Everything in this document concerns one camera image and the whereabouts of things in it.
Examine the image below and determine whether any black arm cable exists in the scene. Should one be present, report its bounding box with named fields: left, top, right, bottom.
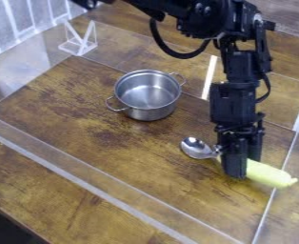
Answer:
left=149, top=17, right=212, bottom=60

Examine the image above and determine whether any clear acrylic enclosure wall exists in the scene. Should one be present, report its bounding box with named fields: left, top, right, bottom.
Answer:
left=0, top=24, right=299, bottom=244

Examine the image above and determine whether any small steel pot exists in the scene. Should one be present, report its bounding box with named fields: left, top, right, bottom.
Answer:
left=105, top=70, right=187, bottom=121

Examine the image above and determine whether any clear acrylic triangle bracket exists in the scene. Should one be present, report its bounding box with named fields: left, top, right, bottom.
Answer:
left=58, top=21, right=97, bottom=56

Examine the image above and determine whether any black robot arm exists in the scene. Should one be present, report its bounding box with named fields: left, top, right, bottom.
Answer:
left=70, top=0, right=275, bottom=178

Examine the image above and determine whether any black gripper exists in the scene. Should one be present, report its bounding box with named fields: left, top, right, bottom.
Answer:
left=209, top=82, right=264, bottom=179

